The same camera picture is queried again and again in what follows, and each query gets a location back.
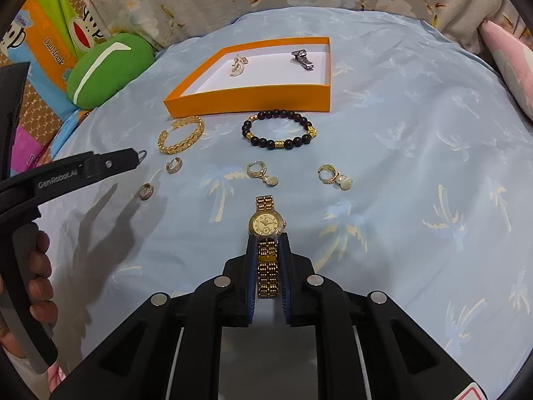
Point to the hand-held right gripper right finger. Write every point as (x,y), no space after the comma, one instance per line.
(285,283)

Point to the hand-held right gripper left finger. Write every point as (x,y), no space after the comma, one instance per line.
(251,283)

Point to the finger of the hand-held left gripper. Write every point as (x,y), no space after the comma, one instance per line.
(116,160)

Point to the small gold hoop earring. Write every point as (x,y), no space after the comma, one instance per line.
(148,195)
(177,168)

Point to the gold wrist watch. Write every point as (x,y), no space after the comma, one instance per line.
(266,223)

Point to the gold leaf bangle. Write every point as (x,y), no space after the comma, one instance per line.
(183,145)

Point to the hoop earring with disc pendant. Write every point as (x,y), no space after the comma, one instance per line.
(272,181)

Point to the orange cardboard box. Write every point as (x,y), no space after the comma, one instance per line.
(250,100)

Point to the person's left hand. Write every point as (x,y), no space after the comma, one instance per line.
(39,258)

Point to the green plush cushion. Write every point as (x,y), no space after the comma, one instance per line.
(116,71)

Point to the light blue palm-print bedsheet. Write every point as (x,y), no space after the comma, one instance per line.
(416,175)

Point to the silver wrist watch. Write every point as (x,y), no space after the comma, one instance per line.
(302,60)

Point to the pink pillow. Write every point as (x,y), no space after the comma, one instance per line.
(508,62)

